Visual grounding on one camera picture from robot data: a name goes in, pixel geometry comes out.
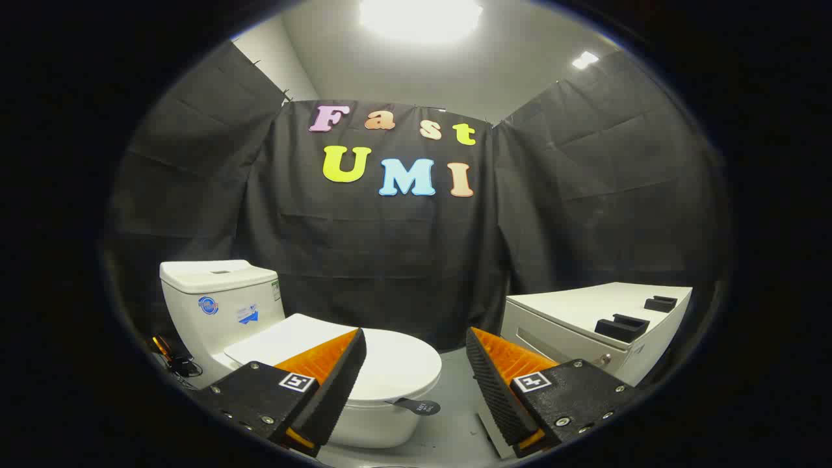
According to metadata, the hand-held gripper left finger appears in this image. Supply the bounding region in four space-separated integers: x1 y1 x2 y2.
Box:
195 327 368 458

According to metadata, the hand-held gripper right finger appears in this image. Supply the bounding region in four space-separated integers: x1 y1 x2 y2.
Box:
465 326 641 459

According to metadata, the white toilet lid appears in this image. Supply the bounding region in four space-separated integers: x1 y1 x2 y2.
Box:
224 313 443 407

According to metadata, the white ceramic toilet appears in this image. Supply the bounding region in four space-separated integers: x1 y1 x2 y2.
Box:
159 260 443 449

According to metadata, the black pull tab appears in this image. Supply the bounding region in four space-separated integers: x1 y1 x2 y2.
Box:
385 397 441 417

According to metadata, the white drawer cabinet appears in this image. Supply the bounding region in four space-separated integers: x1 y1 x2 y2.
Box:
478 281 693 459

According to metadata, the black backdrop cloth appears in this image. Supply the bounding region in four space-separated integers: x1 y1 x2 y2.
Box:
104 40 732 352

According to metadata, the large ceiling light panel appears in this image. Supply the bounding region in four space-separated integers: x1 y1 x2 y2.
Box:
359 0 484 43

